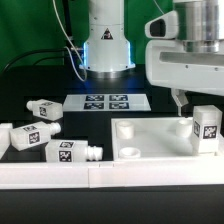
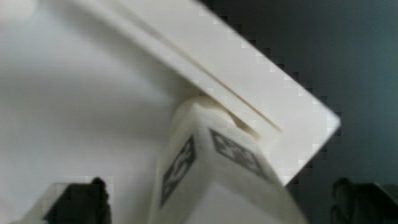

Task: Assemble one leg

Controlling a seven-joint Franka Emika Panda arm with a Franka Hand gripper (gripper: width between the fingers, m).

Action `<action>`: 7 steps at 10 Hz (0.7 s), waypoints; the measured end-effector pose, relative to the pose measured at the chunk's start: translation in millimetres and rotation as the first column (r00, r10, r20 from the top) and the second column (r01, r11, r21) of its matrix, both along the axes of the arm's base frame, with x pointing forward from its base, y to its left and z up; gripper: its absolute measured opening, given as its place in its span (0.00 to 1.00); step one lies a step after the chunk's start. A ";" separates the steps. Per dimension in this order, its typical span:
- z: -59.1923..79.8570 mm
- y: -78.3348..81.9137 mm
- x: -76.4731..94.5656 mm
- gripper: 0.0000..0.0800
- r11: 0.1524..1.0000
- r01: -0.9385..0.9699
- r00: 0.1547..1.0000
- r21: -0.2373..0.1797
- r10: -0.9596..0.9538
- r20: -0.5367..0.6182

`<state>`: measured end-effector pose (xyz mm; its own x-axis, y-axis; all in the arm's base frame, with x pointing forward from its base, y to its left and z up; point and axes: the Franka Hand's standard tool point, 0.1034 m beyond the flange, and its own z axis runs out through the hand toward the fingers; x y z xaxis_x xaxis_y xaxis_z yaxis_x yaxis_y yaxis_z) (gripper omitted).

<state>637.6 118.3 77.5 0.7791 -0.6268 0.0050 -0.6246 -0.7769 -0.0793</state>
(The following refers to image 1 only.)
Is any white cable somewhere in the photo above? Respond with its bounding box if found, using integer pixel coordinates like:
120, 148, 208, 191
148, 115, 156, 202
51, 0, 88, 82

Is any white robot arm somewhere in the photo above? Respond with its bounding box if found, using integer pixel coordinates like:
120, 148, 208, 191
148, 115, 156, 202
83, 0, 224, 107

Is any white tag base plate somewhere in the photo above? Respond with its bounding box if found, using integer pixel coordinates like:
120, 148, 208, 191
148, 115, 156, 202
63, 94, 151, 112

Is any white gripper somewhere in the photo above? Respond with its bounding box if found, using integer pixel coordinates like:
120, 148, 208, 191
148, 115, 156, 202
145, 9, 224, 115

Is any white left fence bar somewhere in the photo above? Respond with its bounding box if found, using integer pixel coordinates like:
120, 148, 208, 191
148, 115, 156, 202
0, 123, 13, 159

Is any black cable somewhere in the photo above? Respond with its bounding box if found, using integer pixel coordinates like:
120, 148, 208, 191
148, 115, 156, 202
0, 48, 68, 76

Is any white front fence bar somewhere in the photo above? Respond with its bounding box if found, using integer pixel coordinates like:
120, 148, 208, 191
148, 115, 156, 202
0, 157, 224, 189

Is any white fence bar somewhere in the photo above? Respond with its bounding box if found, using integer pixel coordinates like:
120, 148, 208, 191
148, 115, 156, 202
0, 157, 224, 189
0, 123, 13, 159

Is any white square tabletop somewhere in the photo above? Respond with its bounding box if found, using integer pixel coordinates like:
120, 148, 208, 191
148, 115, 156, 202
111, 117, 224, 161

